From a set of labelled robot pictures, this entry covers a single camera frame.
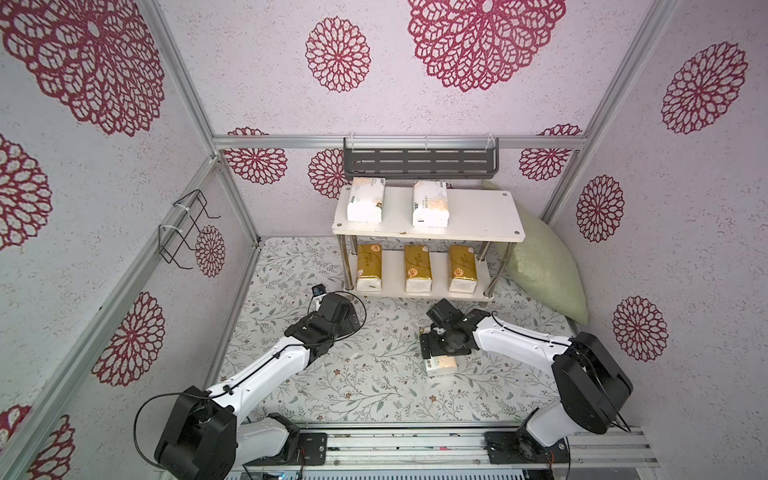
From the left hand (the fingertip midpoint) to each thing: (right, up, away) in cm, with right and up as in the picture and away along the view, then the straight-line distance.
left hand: (340, 319), depth 86 cm
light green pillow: (+55, +16, -7) cm, 57 cm away
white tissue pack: (+28, -12, -4) cm, 31 cm away
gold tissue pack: (+37, +14, +7) cm, 40 cm away
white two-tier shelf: (+39, +28, -9) cm, 49 cm away
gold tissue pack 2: (+23, +14, +7) cm, 28 cm away
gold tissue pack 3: (+8, +15, +9) cm, 19 cm away
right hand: (+27, -8, +2) cm, 28 cm away
